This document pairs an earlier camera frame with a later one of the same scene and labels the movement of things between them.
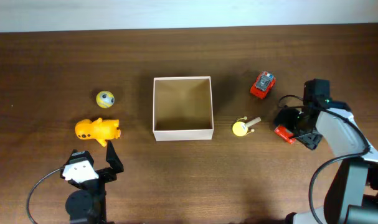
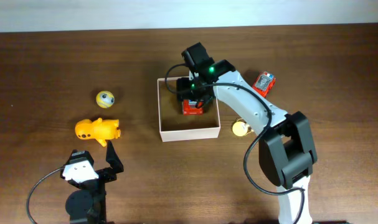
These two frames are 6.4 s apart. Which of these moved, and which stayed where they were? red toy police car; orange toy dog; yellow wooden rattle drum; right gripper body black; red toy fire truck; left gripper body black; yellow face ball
Moved: red toy fire truck; right gripper body black
Stayed: yellow wooden rattle drum; yellow face ball; red toy police car; left gripper body black; orange toy dog
